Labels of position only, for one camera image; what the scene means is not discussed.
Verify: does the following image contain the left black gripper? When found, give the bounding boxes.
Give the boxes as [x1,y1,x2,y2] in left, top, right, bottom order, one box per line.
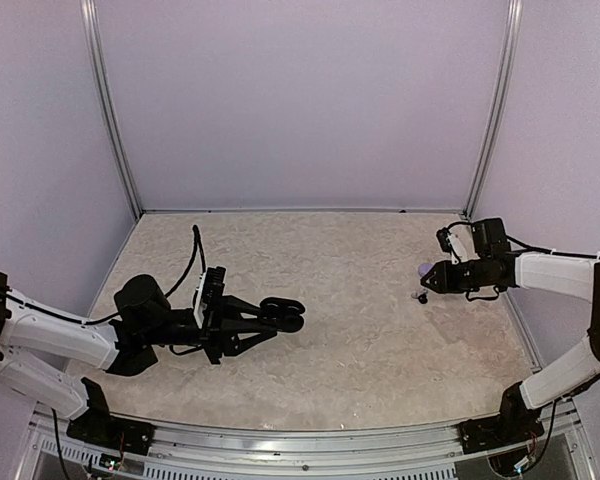
[143,293,277,364]

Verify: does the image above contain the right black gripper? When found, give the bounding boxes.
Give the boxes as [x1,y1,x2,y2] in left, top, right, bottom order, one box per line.
[421,257,498,294]

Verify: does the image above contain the black earbud charging case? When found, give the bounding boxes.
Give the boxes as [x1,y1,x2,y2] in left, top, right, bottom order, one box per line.
[259,297,306,333]

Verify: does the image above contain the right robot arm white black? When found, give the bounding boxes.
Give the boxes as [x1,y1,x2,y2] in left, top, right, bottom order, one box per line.
[420,218,600,444]

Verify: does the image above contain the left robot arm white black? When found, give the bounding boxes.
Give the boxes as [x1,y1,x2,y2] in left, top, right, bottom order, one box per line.
[0,267,305,445]

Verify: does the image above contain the purple earbud charging case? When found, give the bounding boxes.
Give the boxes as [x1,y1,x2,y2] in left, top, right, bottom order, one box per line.
[418,263,433,278]

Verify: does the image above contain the purple earbud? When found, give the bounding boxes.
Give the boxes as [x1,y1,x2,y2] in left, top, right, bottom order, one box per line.
[411,287,427,299]

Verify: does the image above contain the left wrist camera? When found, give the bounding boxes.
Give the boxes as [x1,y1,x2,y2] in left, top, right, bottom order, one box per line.
[193,266,226,329]

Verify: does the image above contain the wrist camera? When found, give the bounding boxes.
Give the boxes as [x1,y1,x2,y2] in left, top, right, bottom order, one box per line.
[436,227,469,264]
[193,266,226,329]

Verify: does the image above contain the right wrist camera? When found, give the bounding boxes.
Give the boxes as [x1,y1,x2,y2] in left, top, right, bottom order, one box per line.
[436,227,469,264]

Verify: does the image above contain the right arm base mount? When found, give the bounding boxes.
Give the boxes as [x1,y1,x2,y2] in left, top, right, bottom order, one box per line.
[457,415,545,455]

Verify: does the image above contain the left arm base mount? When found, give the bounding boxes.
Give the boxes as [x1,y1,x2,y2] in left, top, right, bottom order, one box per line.
[67,416,156,455]

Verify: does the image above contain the front aluminium rail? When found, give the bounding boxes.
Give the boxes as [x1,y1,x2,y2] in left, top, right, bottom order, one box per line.
[14,402,596,479]

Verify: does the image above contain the right aluminium frame post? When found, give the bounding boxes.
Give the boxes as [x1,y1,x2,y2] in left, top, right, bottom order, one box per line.
[463,0,523,219]

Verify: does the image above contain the aluminium frame post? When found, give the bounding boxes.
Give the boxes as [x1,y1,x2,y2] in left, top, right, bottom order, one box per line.
[463,0,523,219]
[80,0,144,222]

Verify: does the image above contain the left aluminium frame post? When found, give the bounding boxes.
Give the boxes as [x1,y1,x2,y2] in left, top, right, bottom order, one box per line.
[80,0,144,222]

